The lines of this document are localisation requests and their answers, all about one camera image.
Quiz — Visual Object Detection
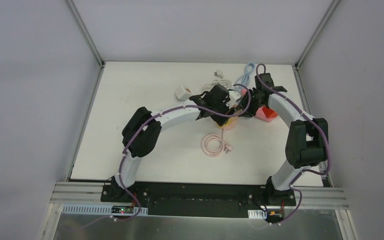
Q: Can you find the yellow cube adapter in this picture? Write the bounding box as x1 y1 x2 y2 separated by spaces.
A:
216 118 232 129

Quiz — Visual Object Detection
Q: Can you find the white cube adapter with picture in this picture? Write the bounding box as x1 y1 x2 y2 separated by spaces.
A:
174 85 192 101

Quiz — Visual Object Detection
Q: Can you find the pink power strip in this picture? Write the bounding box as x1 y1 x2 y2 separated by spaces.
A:
255 106 276 123

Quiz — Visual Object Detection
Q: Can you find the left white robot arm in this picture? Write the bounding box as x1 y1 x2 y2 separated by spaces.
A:
111 84 242 203

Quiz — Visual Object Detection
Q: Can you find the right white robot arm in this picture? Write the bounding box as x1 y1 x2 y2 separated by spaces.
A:
240 70 331 205

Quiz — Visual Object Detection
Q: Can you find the red cube adapter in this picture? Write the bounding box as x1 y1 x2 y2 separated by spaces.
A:
262 106 278 119

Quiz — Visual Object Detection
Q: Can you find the light blue cord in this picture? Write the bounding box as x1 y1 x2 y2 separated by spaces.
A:
234 62 256 88

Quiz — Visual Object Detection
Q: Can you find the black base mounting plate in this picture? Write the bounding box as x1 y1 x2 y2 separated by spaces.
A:
100 178 297 218

